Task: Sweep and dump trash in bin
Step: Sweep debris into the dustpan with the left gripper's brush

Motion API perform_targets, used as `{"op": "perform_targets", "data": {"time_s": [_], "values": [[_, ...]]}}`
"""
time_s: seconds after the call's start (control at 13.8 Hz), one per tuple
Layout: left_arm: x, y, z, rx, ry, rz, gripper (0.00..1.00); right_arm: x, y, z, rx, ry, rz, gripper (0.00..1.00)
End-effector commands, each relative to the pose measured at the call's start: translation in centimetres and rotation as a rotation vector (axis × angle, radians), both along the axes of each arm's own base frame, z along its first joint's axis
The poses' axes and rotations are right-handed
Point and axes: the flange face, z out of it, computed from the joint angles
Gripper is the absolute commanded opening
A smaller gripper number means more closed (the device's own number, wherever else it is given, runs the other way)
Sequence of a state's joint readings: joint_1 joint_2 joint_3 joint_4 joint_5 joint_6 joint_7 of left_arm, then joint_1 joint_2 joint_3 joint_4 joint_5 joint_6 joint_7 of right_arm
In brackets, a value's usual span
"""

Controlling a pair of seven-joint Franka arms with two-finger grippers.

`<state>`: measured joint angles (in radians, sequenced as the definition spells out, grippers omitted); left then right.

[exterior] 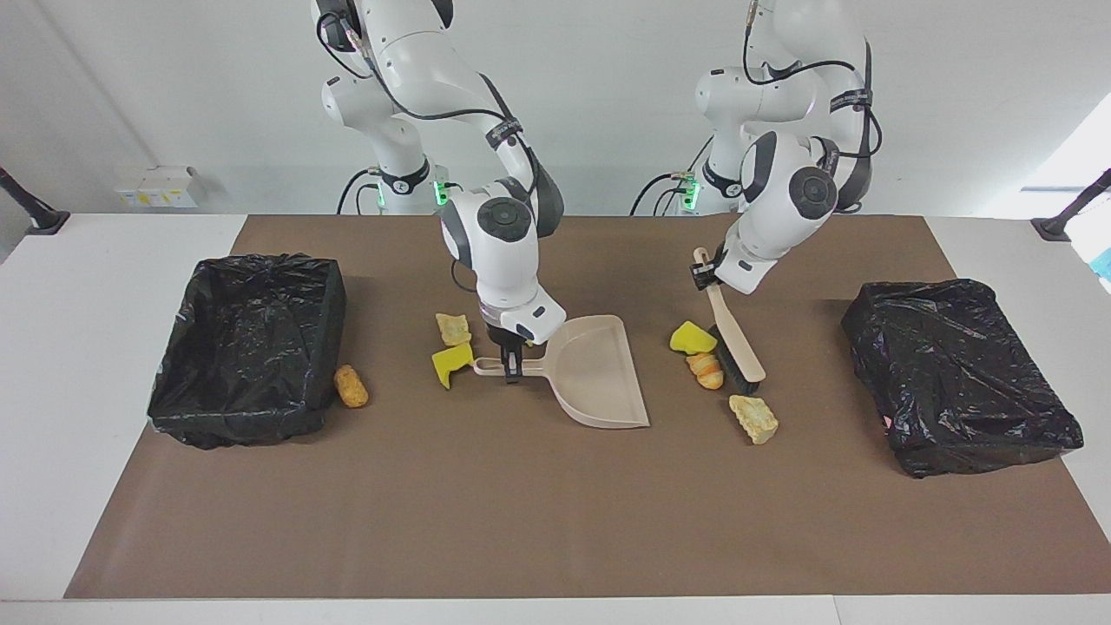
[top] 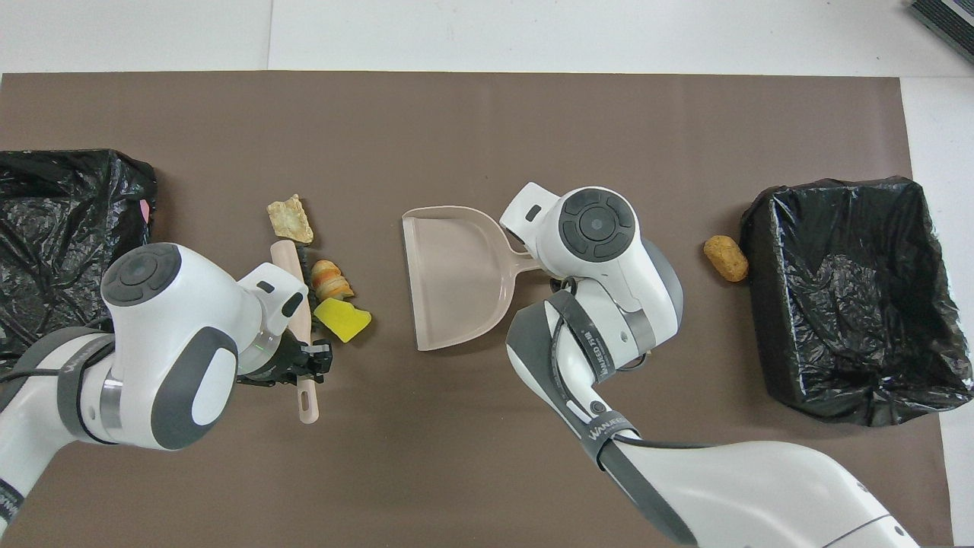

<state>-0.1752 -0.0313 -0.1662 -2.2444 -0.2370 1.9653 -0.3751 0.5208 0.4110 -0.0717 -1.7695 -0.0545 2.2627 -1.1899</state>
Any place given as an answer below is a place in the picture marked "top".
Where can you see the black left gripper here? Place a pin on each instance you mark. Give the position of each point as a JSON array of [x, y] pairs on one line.
[[270, 367]]

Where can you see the yellow sponge wedge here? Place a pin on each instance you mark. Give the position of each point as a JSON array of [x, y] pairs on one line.
[[342, 321]]

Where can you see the orange striped croissant piece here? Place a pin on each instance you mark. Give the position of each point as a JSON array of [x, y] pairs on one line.
[[331, 280]]

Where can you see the pink hand brush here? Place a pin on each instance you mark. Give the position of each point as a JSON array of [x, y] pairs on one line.
[[286, 257]]

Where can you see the tan rock-like chunk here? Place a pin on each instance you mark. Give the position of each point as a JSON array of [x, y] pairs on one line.
[[290, 221]]

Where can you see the pink plastic dustpan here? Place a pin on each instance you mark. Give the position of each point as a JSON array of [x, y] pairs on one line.
[[456, 281]]

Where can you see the brown oval bread piece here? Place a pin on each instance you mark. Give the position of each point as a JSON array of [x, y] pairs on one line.
[[725, 259]]

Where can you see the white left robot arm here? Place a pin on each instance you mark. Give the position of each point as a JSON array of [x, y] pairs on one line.
[[152, 342]]

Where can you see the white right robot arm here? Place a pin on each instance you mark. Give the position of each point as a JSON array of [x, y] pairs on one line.
[[723, 487]]

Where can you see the bin wrapped in black bag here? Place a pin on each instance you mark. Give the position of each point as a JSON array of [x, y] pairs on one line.
[[53, 205]]

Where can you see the open bin with black bag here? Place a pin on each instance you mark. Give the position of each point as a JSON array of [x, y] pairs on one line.
[[852, 320]]

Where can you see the brown table mat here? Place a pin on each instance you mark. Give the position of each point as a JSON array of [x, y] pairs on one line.
[[456, 137]]

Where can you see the dark ribbed panel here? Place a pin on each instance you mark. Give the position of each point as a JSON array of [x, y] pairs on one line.
[[951, 19]]

